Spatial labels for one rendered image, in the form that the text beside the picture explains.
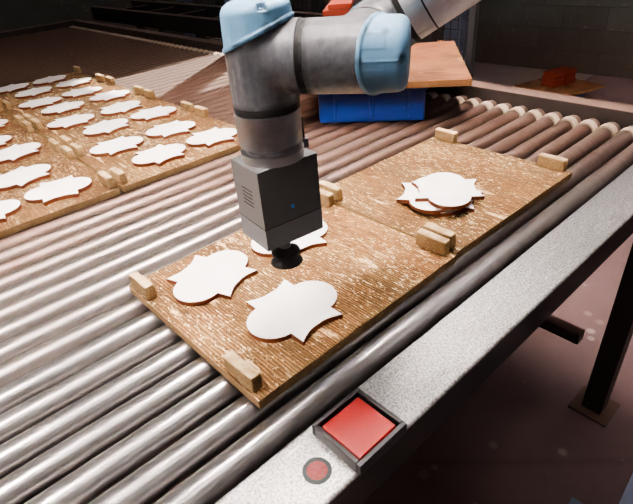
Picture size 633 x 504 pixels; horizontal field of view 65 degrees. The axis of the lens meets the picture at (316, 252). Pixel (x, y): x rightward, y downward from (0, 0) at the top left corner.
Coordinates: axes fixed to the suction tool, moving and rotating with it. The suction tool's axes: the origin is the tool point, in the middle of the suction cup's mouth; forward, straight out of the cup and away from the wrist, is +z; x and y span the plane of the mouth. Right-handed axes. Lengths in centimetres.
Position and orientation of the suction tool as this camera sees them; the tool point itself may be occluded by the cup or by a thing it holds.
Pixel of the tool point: (286, 260)
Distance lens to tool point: 67.5
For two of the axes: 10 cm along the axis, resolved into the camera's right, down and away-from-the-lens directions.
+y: -8.0, 3.7, -4.7
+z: 0.7, 8.4, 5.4
